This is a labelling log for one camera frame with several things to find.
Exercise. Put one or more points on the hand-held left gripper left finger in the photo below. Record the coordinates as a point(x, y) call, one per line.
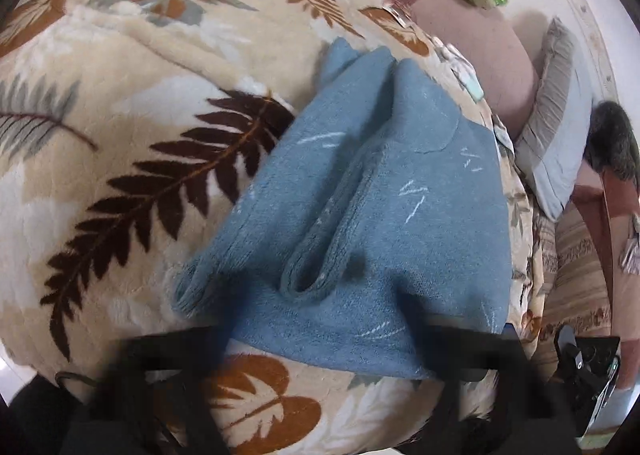
point(165, 365)

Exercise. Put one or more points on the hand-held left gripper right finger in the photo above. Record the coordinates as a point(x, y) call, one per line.
point(467, 352)

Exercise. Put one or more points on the blue knit sweater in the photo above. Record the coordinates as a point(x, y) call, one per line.
point(400, 215)

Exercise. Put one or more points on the striped floral quilt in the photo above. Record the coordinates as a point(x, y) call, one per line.
point(575, 275)

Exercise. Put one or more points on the light purple garment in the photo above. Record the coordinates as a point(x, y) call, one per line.
point(632, 250)

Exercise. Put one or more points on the pink quilted cover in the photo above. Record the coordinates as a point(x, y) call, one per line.
point(620, 215)

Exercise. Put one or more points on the small grey socks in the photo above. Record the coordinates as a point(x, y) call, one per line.
point(501, 135)

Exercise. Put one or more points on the fur hood jacket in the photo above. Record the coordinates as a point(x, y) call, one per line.
point(610, 140)

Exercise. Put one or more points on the grey-blue pillow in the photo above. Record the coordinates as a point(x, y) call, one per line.
point(560, 135)

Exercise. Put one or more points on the leaf print fleece blanket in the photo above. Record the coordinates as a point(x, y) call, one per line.
point(125, 100)

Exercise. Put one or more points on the white socks with teal cuff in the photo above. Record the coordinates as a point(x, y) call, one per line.
point(465, 75)

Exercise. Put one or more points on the pink bed sheet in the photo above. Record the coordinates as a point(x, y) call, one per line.
point(480, 40)

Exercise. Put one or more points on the small pink patterned sock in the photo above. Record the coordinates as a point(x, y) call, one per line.
point(397, 15)

